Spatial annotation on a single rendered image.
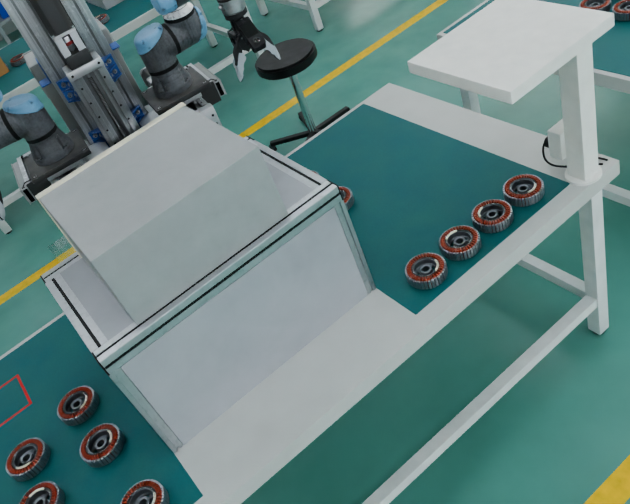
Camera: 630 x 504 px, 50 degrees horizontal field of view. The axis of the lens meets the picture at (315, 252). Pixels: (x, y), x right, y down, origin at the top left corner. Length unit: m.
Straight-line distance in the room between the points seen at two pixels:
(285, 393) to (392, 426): 0.84
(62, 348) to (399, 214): 1.12
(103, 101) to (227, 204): 1.25
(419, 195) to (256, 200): 0.72
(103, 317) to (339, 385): 0.58
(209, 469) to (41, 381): 0.71
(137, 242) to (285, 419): 0.57
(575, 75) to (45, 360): 1.71
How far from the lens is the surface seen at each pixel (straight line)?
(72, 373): 2.16
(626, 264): 2.87
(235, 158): 1.50
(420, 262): 1.87
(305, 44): 3.77
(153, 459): 1.80
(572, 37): 1.80
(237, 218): 1.55
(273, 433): 1.69
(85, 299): 1.72
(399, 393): 2.58
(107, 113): 2.73
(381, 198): 2.16
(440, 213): 2.05
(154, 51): 2.56
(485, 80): 1.70
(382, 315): 1.81
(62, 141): 2.60
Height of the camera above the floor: 2.06
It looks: 40 degrees down
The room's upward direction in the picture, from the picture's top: 23 degrees counter-clockwise
